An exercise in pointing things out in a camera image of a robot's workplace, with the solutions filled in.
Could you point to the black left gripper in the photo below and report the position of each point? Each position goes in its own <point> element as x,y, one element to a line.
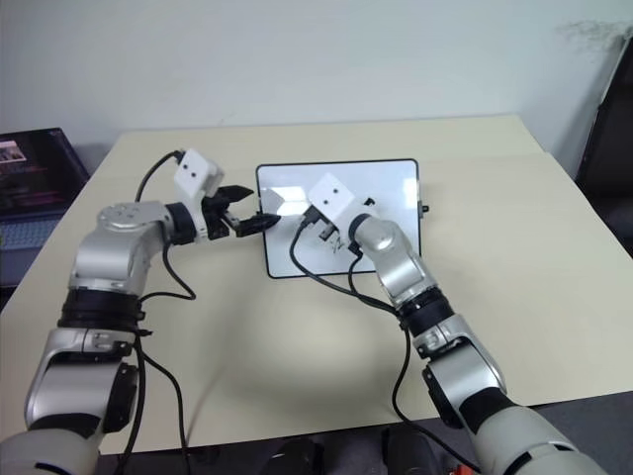
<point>215,220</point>

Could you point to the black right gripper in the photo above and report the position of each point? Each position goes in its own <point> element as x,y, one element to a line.
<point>324,231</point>

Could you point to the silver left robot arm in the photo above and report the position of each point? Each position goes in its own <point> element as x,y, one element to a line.
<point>109,247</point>

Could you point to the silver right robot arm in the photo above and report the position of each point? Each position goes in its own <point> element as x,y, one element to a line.
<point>400,262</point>

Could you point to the black framed whiteboard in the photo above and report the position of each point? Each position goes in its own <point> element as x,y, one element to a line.
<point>297,252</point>

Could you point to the grey laptop keyboard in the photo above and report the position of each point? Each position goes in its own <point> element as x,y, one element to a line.
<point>25,233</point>

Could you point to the dark rounded shape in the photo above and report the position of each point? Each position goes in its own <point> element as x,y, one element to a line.
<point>297,456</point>

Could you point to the small red object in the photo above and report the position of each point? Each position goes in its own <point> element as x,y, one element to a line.
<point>461,470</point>

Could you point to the black chair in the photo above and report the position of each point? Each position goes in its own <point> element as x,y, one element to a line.
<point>610,163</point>

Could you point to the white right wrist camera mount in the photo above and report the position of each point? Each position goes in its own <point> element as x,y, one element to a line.
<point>332,197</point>

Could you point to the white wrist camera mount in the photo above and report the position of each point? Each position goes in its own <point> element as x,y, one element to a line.
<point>194,177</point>
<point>332,197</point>

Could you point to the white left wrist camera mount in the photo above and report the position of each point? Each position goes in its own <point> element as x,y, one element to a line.
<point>194,177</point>

